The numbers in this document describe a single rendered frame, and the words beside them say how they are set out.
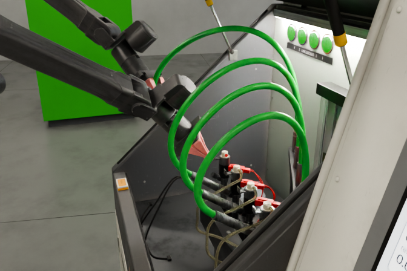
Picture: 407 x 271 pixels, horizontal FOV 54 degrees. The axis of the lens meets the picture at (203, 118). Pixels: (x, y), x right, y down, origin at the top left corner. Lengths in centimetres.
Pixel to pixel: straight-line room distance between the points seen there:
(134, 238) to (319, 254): 49
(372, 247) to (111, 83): 56
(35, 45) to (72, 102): 348
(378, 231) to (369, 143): 12
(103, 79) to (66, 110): 345
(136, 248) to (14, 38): 53
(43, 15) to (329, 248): 368
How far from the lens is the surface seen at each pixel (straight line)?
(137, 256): 97
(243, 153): 141
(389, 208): 57
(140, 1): 727
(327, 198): 66
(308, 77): 115
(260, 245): 71
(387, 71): 60
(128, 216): 110
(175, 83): 89
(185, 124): 95
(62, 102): 425
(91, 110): 428
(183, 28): 737
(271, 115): 72
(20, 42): 77
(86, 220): 280
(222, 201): 86
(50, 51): 79
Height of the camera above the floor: 157
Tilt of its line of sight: 21 degrees down
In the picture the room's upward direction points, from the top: straight up
